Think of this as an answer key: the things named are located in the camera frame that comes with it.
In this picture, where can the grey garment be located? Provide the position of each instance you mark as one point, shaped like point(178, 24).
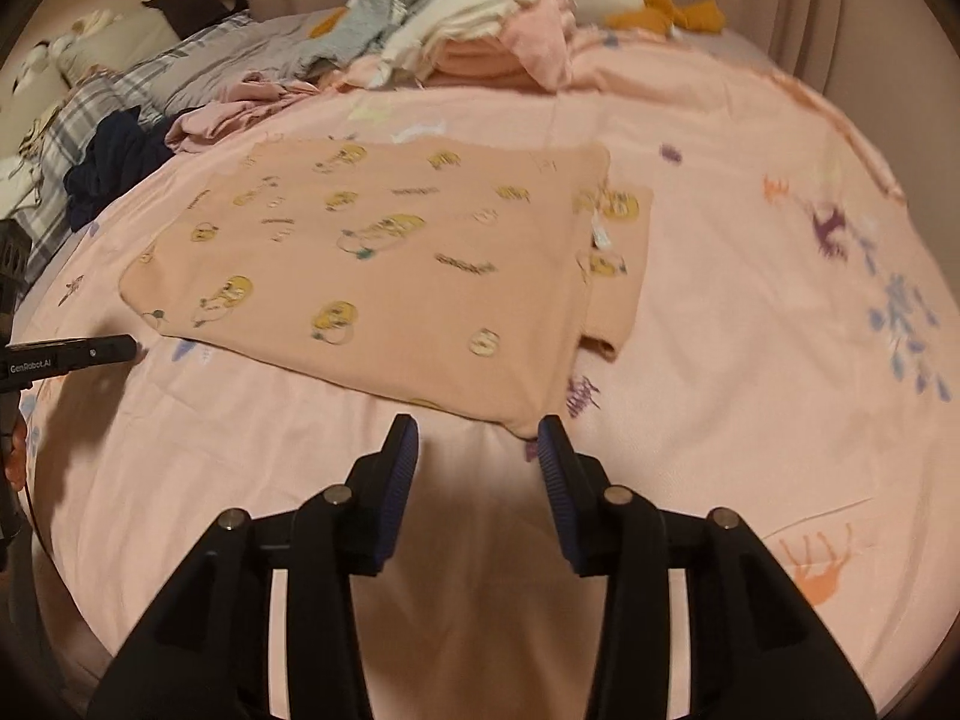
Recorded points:
point(375, 15)

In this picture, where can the white printed garment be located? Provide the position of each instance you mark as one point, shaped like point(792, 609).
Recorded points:
point(19, 180)

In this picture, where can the pink crumpled cloth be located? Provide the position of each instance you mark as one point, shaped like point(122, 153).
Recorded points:
point(240, 105)

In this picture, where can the plaid quilt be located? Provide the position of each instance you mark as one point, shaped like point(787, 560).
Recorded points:
point(82, 105)

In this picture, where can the cartoon printed cloth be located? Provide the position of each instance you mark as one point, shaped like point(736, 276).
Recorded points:
point(41, 131)

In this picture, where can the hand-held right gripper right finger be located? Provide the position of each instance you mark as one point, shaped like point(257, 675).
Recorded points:
point(562, 499)

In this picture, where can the orange cartoon printed pajama top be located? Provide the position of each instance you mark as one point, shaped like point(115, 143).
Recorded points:
point(375, 277)

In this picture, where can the navy crumpled cloth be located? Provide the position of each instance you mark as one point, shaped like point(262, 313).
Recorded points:
point(112, 157)

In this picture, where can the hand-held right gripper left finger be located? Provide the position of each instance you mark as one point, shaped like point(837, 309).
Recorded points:
point(394, 495)

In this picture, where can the grey bed sheet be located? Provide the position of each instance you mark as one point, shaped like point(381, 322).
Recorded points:
point(247, 52)

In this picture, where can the beige pillow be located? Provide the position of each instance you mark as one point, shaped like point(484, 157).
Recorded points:
point(120, 41)

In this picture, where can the dark brown cloth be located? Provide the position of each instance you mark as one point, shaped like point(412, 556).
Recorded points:
point(191, 7)

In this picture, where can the white brown plush toy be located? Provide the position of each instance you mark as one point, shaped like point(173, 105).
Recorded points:
point(41, 60)

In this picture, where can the folded peach towel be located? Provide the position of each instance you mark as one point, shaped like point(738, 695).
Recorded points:
point(480, 64)

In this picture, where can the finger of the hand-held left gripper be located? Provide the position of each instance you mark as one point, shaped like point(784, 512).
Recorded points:
point(101, 351)

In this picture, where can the pink fleece garment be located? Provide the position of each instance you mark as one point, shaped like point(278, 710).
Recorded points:
point(544, 37)

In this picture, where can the person's left hand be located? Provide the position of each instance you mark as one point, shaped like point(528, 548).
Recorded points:
point(16, 457)

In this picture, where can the cream plush toy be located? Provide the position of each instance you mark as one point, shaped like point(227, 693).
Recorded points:
point(94, 20)

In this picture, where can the pink animal printed blanket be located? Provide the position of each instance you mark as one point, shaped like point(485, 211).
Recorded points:
point(750, 390)

